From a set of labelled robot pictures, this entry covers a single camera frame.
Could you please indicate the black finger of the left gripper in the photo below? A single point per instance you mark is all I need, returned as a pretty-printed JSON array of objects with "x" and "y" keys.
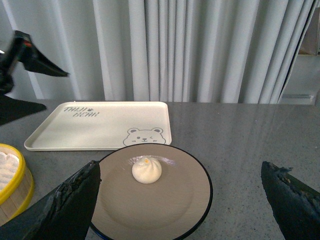
[
  {"x": 34, "y": 61},
  {"x": 14, "y": 109}
]

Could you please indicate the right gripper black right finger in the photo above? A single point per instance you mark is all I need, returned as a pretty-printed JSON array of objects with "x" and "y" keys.
[{"x": 295, "y": 205}]

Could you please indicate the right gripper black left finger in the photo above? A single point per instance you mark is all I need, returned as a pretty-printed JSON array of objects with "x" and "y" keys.
[{"x": 65, "y": 213}]

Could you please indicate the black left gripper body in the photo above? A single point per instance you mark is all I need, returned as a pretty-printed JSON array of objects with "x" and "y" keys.
[{"x": 19, "y": 50}]

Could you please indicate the brown plate with black rim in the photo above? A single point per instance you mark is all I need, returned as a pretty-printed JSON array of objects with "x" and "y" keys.
[{"x": 169, "y": 209}]

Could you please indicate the white steamed bun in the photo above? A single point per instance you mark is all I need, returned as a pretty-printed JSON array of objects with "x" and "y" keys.
[{"x": 146, "y": 170}]

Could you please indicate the cream bear print tray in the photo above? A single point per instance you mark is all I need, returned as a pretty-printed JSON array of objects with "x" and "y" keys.
[{"x": 102, "y": 126}]

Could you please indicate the yellow rimmed bamboo steamer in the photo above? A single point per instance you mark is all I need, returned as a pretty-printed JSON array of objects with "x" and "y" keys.
[{"x": 17, "y": 195}]

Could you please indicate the white steamer liner cloth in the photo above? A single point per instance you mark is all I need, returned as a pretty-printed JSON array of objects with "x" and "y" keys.
[{"x": 8, "y": 167}]

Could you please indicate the grey pleated curtain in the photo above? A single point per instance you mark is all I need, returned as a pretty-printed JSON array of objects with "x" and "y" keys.
[{"x": 220, "y": 51}]

